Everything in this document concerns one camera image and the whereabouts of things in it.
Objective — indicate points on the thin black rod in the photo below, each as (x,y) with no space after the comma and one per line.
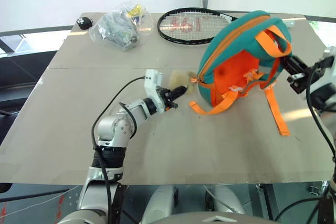
(34,195)

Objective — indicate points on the black tennis racket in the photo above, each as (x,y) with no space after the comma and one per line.
(183,24)

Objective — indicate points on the orange and teal backpack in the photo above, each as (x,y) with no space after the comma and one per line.
(236,51)

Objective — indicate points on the clear plastic bag with items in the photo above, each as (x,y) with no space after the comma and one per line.
(118,28)

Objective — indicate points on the small black paw-print pouch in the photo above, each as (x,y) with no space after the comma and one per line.
(84,23)

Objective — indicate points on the metal table leg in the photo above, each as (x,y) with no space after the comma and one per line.
(266,203)

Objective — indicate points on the cream fuzzy soft block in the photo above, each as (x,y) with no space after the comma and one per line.
(178,78)

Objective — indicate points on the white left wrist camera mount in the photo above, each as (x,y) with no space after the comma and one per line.
(152,83)

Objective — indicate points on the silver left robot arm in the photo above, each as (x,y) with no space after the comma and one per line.
(115,129)

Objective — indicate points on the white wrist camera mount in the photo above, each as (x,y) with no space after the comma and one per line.
(152,83)
(328,60)

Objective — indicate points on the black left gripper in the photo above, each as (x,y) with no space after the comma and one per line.
(166,97)

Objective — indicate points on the silver robot torso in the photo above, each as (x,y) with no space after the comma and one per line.
(183,205)

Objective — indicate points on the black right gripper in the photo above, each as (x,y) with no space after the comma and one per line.
(302,78)

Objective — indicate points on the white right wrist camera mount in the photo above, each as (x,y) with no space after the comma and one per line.
(328,60)

